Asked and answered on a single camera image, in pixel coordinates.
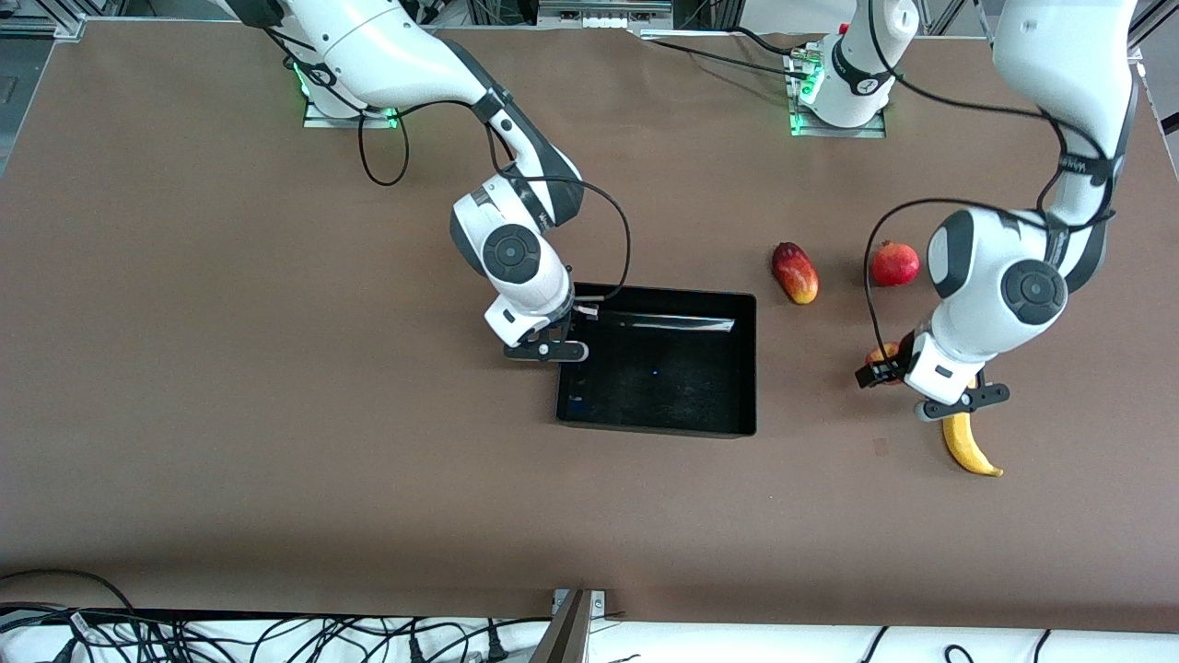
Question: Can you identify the yellow banana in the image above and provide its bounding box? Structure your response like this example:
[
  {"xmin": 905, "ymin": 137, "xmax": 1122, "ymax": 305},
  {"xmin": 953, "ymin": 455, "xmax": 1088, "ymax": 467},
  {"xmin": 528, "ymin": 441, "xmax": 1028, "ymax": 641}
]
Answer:
[{"xmin": 941, "ymin": 412, "xmax": 1005, "ymax": 478}]

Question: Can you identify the black plastic box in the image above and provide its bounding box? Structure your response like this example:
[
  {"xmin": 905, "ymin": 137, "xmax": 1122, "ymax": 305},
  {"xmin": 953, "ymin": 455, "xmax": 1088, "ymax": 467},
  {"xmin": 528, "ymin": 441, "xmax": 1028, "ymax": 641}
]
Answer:
[{"xmin": 555, "ymin": 283, "xmax": 758, "ymax": 438}]

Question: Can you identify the red pomegranate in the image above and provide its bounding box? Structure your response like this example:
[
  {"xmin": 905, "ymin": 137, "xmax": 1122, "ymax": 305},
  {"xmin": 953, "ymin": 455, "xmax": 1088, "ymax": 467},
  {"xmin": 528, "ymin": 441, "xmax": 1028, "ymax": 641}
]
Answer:
[{"xmin": 870, "ymin": 240, "xmax": 921, "ymax": 288}]

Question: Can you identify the red yellow mango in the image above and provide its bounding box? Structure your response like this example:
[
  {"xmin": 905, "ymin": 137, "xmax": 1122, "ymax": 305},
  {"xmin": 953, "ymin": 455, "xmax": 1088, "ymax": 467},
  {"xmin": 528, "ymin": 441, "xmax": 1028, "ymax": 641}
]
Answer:
[{"xmin": 771, "ymin": 241, "xmax": 820, "ymax": 306}]

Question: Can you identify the table cover sheet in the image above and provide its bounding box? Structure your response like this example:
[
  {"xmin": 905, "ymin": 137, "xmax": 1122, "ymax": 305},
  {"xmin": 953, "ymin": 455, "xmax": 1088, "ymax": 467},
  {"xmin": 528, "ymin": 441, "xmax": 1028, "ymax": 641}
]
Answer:
[{"xmin": 0, "ymin": 18, "xmax": 1179, "ymax": 636}]

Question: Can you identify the grey power strip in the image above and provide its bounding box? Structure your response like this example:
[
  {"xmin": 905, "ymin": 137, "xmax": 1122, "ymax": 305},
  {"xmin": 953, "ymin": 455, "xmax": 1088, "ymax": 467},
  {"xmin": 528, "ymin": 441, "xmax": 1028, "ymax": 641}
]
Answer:
[{"xmin": 537, "ymin": 0, "xmax": 675, "ymax": 30}]

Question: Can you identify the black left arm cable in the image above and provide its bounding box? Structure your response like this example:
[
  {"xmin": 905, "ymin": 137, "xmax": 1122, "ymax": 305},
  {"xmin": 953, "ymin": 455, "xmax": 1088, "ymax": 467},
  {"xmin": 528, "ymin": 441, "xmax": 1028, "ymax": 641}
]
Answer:
[{"xmin": 862, "ymin": 0, "xmax": 1120, "ymax": 360}]

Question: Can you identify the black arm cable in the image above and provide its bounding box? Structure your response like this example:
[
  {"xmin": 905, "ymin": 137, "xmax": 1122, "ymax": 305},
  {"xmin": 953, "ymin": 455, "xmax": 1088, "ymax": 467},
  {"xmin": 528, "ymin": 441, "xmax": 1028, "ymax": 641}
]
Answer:
[
  {"xmin": 263, "ymin": 28, "xmax": 634, "ymax": 300},
  {"xmin": 862, "ymin": 0, "xmax": 1120, "ymax": 360}
]

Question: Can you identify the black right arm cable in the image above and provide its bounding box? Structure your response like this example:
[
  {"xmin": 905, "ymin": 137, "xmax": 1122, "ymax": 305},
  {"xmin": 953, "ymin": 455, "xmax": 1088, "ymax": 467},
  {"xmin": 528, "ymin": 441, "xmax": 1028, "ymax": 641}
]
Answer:
[{"xmin": 263, "ymin": 28, "xmax": 634, "ymax": 300}]

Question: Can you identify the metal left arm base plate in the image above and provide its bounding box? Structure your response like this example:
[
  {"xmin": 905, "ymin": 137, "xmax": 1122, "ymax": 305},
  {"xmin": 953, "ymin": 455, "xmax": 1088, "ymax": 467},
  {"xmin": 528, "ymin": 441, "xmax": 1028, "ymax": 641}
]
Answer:
[{"xmin": 786, "ymin": 51, "xmax": 888, "ymax": 140}]

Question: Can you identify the aluminium profile post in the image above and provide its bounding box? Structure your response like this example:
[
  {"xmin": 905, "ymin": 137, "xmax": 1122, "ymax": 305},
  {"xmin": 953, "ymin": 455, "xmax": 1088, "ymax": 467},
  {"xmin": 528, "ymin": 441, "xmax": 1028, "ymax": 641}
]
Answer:
[{"xmin": 530, "ymin": 588, "xmax": 609, "ymax": 663}]

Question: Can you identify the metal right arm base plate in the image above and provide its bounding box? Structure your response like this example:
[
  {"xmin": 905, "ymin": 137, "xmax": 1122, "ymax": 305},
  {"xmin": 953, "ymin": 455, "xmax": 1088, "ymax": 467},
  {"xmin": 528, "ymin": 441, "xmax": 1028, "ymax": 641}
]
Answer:
[{"xmin": 302, "ymin": 57, "xmax": 401, "ymax": 130}]

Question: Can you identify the long black table cable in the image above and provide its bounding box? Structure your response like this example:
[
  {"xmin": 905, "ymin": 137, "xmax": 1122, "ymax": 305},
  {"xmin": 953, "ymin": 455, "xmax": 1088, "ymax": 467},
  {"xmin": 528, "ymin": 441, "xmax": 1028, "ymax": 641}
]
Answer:
[{"xmin": 640, "ymin": 37, "xmax": 816, "ymax": 80}]

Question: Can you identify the short black table cable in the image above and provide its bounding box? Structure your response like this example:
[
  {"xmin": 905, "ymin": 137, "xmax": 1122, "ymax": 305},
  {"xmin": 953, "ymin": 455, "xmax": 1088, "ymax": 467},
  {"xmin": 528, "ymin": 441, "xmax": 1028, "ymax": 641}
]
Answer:
[{"xmin": 730, "ymin": 25, "xmax": 800, "ymax": 56}]

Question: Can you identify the black looped floor cable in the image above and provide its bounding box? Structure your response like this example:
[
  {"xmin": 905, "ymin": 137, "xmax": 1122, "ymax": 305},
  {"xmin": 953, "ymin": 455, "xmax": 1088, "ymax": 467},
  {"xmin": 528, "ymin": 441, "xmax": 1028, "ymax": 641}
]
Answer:
[{"xmin": 0, "ymin": 568, "xmax": 141, "ymax": 616}]

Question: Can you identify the aluminium frame rail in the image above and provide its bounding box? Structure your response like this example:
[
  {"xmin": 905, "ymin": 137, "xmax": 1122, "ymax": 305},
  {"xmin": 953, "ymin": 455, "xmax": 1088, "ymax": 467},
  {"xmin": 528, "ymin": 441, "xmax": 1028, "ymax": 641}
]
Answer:
[{"xmin": 0, "ymin": 11, "xmax": 91, "ymax": 40}]

